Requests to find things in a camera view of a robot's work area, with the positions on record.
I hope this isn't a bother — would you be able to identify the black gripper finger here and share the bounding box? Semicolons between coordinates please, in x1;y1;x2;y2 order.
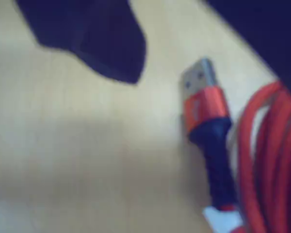
14;0;148;85
205;0;291;100

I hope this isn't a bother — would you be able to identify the red braided charging cable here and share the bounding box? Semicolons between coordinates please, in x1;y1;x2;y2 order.
179;57;291;233

